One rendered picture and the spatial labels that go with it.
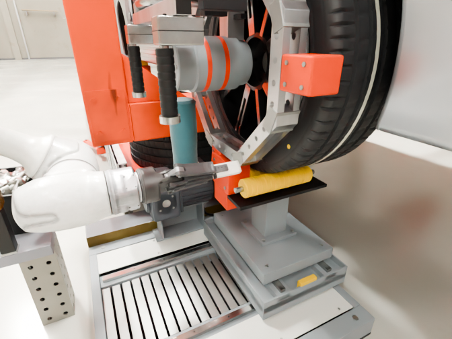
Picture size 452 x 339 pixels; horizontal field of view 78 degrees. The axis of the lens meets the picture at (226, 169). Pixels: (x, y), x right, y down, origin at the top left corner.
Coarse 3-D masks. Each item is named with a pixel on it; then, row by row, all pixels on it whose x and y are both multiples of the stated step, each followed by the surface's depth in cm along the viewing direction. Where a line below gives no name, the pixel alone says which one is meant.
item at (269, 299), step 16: (208, 224) 129; (224, 240) 118; (224, 256) 112; (240, 256) 109; (240, 272) 100; (304, 272) 102; (320, 272) 99; (336, 272) 100; (256, 288) 95; (272, 288) 93; (288, 288) 93; (304, 288) 94; (320, 288) 99; (256, 304) 92; (272, 304) 89; (288, 304) 93
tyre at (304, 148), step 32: (320, 0) 54; (352, 0) 54; (384, 0) 58; (320, 32) 56; (352, 32) 54; (384, 32) 59; (352, 64) 57; (384, 64) 60; (320, 96) 59; (352, 96) 60; (384, 96) 66; (320, 128) 62; (288, 160) 73
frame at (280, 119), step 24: (264, 0) 57; (288, 0) 53; (288, 24) 53; (288, 48) 55; (192, 96) 104; (288, 96) 62; (216, 120) 100; (264, 120) 64; (288, 120) 62; (216, 144) 93; (240, 144) 86; (264, 144) 69
